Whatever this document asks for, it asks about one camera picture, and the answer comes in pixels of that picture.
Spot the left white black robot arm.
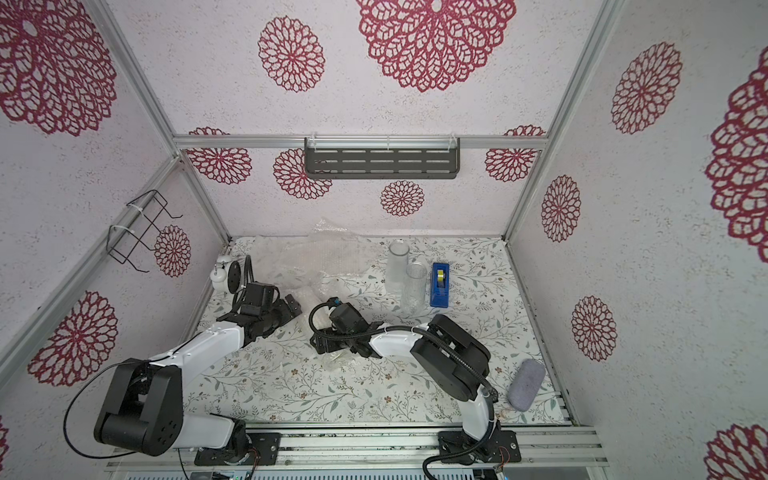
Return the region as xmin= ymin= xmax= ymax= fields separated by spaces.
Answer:
xmin=94 ymin=283 xmax=302 ymax=463

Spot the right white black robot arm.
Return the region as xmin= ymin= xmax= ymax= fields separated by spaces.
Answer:
xmin=308 ymin=297 xmax=498 ymax=441

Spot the front clear glass vase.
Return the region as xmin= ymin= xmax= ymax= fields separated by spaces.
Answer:
xmin=400 ymin=262 xmax=429 ymax=315

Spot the clear glass vase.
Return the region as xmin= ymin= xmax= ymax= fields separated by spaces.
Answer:
xmin=400 ymin=262 xmax=429 ymax=315
xmin=385 ymin=240 xmax=410 ymax=295

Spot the back clear glass vase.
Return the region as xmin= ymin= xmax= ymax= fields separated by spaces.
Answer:
xmin=385 ymin=240 xmax=410 ymax=295

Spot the blue tape dispenser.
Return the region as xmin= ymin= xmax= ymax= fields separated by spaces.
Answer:
xmin=430 ymin=262 xmax=450 ymax=308

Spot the grey oval sponge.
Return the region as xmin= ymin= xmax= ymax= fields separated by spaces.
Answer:
xmin=507 ymin=359 xmax=546 ymax=412

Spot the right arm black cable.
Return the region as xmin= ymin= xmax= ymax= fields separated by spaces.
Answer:
xmin=307 ymin=296 xmax=500 ymax=480

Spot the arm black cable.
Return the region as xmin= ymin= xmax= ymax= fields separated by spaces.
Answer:
xmin=62 ymin=254 xmax=256 ymax=461
xmin=307 ymin=296 xmax=500 ymax=480

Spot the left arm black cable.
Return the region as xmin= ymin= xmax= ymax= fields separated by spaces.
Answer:
xmin=62 ymin=254 xmax=256 ymax=461

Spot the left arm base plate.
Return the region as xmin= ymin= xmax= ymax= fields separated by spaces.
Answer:
xmin=193 ymin=432 xmax=282 ymax=467

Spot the grey slotted wall shelf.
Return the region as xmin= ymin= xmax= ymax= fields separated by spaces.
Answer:
xmin=304 ymin=137 xmax=461 ymax=180

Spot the black wire wall basket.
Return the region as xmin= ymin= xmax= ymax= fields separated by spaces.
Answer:
xmin=105 ymin=189 xmax=182 ymax=274

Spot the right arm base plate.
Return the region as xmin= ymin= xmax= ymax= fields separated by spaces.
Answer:
xmin=437 ymin=430 xmax=522 ymax=465

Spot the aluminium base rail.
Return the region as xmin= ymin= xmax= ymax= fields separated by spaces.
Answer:
xmin=106 ymin=424 xmax=610 ymax=472

